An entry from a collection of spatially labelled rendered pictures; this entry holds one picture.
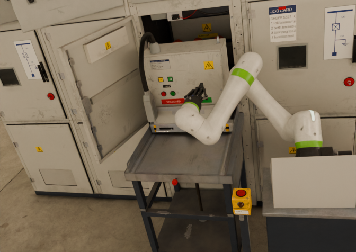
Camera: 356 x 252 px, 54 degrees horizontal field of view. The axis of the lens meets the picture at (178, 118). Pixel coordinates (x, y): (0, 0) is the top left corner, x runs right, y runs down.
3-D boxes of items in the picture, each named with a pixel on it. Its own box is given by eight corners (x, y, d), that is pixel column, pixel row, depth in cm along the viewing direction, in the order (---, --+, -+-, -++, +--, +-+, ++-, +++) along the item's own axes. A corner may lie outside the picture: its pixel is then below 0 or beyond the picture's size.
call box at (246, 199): (250, 216, 162) (249, 199, 157) (233, 215, 164) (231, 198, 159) (251, 204, 169) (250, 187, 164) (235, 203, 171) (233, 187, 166)
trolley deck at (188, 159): (232, 184, 185) (231, 175, 182) (126, 180, 203) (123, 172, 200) (244, 119, 241) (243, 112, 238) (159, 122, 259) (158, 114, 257)
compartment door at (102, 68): (92, 162, 217) (52, 47, 182) (150, 114, 262) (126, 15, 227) (100, 164, 214) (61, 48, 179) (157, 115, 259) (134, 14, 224)
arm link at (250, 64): (260, 65, 185) (241, 53, 185) (270, 56, 173) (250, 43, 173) (245, 93, 180) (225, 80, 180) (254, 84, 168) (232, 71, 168)
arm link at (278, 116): (301, 133, 198) (237, 64, 201) (316, 127, 182) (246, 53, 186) (286, 149, 194) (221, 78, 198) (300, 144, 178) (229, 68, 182)
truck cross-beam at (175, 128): (233, 131, 216) (232, 123, 213) (151, 132, 232) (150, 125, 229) (233, 127, 220) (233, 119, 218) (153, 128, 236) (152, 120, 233)
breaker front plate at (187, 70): (228, 125, 215) (219, 51, 193) (154, 126, 229) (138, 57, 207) (228, 124, 216) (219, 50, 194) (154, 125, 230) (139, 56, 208)
